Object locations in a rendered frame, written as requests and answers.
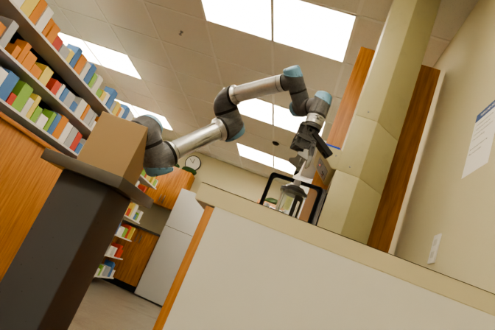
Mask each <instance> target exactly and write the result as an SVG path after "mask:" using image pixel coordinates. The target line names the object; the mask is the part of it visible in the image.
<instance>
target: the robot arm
mask: <svg viewBox="0 0 495 330"><path fill-rule="evenodd" d="M284 91H289V94H290V96H291V100H292V101H291V103H290V104H289V111H290V113H291V114H292V115H293V116H295V117H305V116H306V120H305V122H304V121H302V122H301V123H300V125H299V127H298V130H297V133H296V135H295V137H294V139H293V140H292V143H291V146H290V149H292V150H294V151H296V152H298V154H297V156H296V157H295V158H289V162H290V163H291V164H292V165H293V166H294V167H295V168H296V169H295V172H294V174H293V175H296V174H298V173H299V172H300V169H301V167H302V165H303V163H304V161H306V164H305V169H306V168H308V167H309V165H310V163H311V161H312V157H313V155H314V152H315V147H317V149H318V150H319V152H320V153H321V155H322V156H323V157H324V158H325V159H327V158H328V157H330V156H331V155H332V154H333V152H332V151H331V150H330V149H329V147H328V146H327V144H326V143H325V141H324V140H323V139H322V138H321V136H320V135H319V133H320V131H321V129H322V128H323V124H324V122H325V120H326V116H327V114H328V112H329V108H330V107H331V101H332V96H331V94H329V93H327V92H325V91H318V92H316V94H315V95H314V98H309V95H308V91H307V89H306V84H305V82H304V78H303V74H302V72H301V68H300V66H291V67H288V68H286V69H284V70H283V74H280V75H277V76H274V77H269V78H266V79H263V80H257V81H255V82H249V83H246V84H244V85H238V86H236V85H229V86H228V87H226V88H224V89H222V90H221V91H220V92H219V93H218V94H217V96H216V98H215V100H214V105H213V108H214V113H215V116H216V118H215V119H212V121H211V124H208V125H206V126H205V127H202V128H200V129H198V130H196V131H194V132H191V133H189V134H187V135H185V136H182V137H180V138H178V139H176V140H174V141H171V142H169V141H163V139H162V138H161V134H162V131H163V125H162V124H161V121H160V120H159V119H158V118H157V117H156V116H153V115H151V114H144V115H141V116H138V117H136V118H135V119H133V120H131V122H135V123H137V124H140V125H143V126H145V127H148V131H147V142H146V147H145V153H144V163H143V169H144V170H145V172H146V174H147V175H148V176H150V177H156V176H160V175H165V174H168V173H170V172H172V171H173V170H174V167H173V166H174V165H176V164H178V160H179V159H181V158H183V157H185V156H187V155H189V154H191V153H193V152H195V151H197V150H200V149H202V148H204V147H206V146H208V145H209V144H212V143H214V142H215V141H218V140H220V141H225V142H230V141H233V140H236V139H238V138H239V137H241V136H242V135H243V134H244V133H245V126H244V122H243V121H242V117H241V114H240V112H239V108H238V106H237V105H239V104H240V103H241V102H244V101H247V100H250V99H256V98H259V97H263V96H268V95H272V94H277V93H281V92H284Z"/></svg>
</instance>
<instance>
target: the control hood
mask: <svg viewBox="0 0 495 330"><path fill-rule="evenodd" d="M328 147H329V149H330V150H331V151H332V152H333V154H332V155H331V156H330V157H328V158H327V159H325V158H324V157H323V156H322V155H321V153H320V152H319V150H317V154H316V156H315V161H314V166H315V169H316V170H317V168H316V167H317V163H318V161H319V158H321V160H322V162H323V164H324V166H325V167H326V169H327V171H328V172H327V174H326V177H325V180H324V181H323V179H322V177H321V176H320V174H319V172H318V170H317V173H318V174H319V176H320V178H321V180H322V181H323V184H324V185H326V186H328V185H329V184H330V182H331V179H332V177H333V175H334V173H335V171H336V169H337V166H338V163H339V161H340V157H341V155H342V152H343V151H342V150H338V149H336V148H333V147H330V146H328Z"/></svg>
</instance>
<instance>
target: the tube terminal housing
mask: <svg viewBox="0 0 495 330"><path fill-rule="evenodd" d="M346 137H347V138H346ZM346 137H345V140H344V142H343V145H344V146H342V149H341V150H342V151H343V152H342V155H341V157H340V161H339V163H338V166H337V169H336V171H335V173H334V175H333V177H332V179H331V182H330V184H329V186H328V188H327V191H326V193H328V194H327V197H326V201H325V203H324V206H323V210H322V212H321V215H320V218H319V220H318V223H317V226H319V227H321V228H325V229H326V230H329V231H332V232H335V233H336V234H340V235H342V236H345V237H348V238H350V239H353V240H356V241H358V242H361V243H363V244H367V242H368V238H369V235H370V232H371V229H372V225H373V221H374V218H375V216H376V212H377V208H378V206H379V202H380V199H381V196H382V192H383V189H384V187H385V182H386V180H387V175H388V172H389V170H390V165H391V163H392V160H393V156H394V153H395V151H396V146H397V144H398V141H397V140H396V139H395V138H394V137H392V136H391V135H390V134H389V133H388V132H387V131H386V129H384V128H383V126H381V125H380V124H379V123H378V122H375V121H373V120H370V119H366V118H364V117H361V116H358V115H355V117H354V119H353V121H352V123H351V126H350V128H349V130H348V132H347V135H346ZM344 143H345V144H344Z"/></svg>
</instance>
